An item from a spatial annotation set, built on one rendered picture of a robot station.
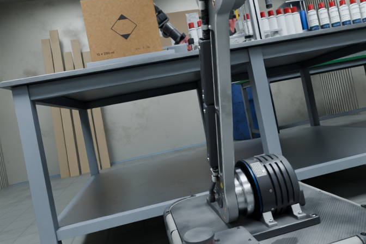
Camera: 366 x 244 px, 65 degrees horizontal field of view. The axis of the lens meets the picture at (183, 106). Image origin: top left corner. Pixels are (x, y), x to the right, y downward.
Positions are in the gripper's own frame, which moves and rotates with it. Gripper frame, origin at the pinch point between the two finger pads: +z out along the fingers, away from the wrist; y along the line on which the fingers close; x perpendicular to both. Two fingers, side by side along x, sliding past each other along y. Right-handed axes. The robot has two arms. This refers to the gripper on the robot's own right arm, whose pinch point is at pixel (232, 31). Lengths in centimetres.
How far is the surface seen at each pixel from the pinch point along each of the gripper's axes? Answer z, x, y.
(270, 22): -0.2, 8.4, -21.5
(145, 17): 1, 47, 56
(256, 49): 22, 50, 10
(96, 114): 28, -261, 122
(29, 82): 22, 51, 105
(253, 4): -7.7, 22.1, -5.7
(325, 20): 4, 9, -57
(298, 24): 4.0, 9.2, -38.4
